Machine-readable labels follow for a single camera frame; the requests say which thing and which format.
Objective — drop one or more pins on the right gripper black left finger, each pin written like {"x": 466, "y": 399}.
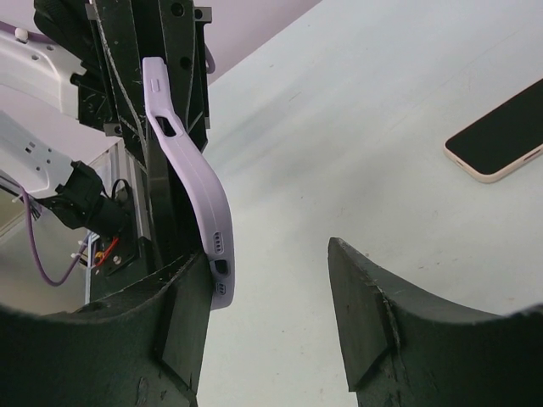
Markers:
{"x": 142, "y": 346}

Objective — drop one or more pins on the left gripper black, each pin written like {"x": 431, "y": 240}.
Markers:
{"x": 126, "y": 32}

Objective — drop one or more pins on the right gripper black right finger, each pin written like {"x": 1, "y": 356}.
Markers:
{"x": 404, "y": 346}

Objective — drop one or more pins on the lilac silicone phone case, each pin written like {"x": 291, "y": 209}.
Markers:
{"x": 205, "y": 191}

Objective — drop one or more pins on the phone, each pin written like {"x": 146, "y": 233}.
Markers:
{"x": 502, "y": 141}

